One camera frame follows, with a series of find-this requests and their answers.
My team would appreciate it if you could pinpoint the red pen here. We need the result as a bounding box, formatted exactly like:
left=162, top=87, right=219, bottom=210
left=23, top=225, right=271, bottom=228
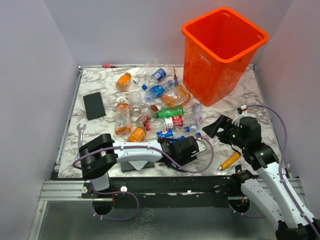
left=102, top=64, right=117, bottom=69

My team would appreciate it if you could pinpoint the blue pepsi bottle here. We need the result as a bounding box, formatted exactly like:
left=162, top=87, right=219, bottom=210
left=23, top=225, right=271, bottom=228
left=145, top=128, right=174, bottom=141

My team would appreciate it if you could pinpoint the small orange juice bottle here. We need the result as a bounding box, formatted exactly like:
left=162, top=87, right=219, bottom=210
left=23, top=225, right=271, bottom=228
left=115, top=72, right=131, bottom=92

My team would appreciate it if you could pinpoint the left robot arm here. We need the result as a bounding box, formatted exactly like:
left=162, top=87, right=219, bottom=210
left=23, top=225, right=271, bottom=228
left=78, top=133, right=207, bottom=198

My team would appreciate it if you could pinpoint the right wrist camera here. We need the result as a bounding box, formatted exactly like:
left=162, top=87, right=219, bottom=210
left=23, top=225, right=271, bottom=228
left=231, top=104, right=249, bottom=127

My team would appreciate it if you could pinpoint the clear crushed bottle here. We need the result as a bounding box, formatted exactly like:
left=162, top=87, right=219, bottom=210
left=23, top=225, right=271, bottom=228
left=189, top=102, right=203, bottom=132

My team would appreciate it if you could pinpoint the silver wrench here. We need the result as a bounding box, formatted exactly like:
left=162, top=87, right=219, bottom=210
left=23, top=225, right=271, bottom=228
left=76, top=123, right=87, bottom=149

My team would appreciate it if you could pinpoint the small red label bottle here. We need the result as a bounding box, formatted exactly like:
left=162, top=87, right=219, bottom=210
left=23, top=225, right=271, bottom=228
left=135, top=114, right=151, bottom=129

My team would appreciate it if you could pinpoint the orange plastic bin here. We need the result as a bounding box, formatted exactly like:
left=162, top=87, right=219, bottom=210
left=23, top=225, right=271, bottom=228
left=181, top=7, right=269, bottom=107

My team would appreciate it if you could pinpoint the clear plastic cup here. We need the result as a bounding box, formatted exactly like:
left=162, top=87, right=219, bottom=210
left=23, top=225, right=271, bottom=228
left=128, top=91, right=143, bottom=117

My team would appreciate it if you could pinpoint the blue bottle cap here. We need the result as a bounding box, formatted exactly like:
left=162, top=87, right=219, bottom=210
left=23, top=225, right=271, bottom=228
left=141, top=84, right=148, bottom=90

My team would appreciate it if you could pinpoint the blue label water bottle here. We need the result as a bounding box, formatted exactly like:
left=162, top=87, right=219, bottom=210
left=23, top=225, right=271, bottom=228
left=144, top=80, right=176, bottom=103

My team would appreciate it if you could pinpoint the black foam pad upper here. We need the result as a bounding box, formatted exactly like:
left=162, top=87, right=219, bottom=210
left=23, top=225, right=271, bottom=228
left=83, top=92, right=106, bottom=121

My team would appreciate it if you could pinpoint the large crushed orange bottle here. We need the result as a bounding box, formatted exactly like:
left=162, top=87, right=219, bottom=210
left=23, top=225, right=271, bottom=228
left=161, top=84, right=191, bottom=107

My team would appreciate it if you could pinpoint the orange bottle lower left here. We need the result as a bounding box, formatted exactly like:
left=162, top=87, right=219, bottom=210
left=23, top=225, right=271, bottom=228
left=128, top=126, right=147, bottom=143

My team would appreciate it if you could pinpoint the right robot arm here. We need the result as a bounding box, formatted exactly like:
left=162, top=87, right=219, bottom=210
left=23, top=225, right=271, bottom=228
left=202, top=115, right=320, bottom=240

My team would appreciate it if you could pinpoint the red screwdriver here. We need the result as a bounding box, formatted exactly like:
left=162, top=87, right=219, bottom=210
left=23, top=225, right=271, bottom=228
left=172, top=66, right=179, bottom=86

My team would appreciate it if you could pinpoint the blue label bottle top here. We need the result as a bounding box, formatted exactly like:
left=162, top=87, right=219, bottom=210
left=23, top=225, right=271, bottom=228
left=147, top=68, right=167, bottom=85

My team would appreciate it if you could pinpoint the yellow handle utility knife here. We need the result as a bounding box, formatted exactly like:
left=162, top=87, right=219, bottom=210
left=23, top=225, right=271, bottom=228
left=217, top=151, right=241, bottom=172

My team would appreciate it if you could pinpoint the green sprite bottle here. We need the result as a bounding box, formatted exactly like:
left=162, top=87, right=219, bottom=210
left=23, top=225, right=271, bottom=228
left=153, top=105, right=184, bottom=119

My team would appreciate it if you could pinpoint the white rounded box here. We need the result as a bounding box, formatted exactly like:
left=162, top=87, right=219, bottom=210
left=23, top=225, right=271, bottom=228
left=128, top=160, right=149, bottom=171

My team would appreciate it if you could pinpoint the tall orange label bottle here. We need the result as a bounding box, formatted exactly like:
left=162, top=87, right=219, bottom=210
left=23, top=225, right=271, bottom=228
left=115, top=98, right=131, bottom=135

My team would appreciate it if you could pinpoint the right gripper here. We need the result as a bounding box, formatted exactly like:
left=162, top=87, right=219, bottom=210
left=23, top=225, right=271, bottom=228
left=203, top=113, right=248, bottom=149

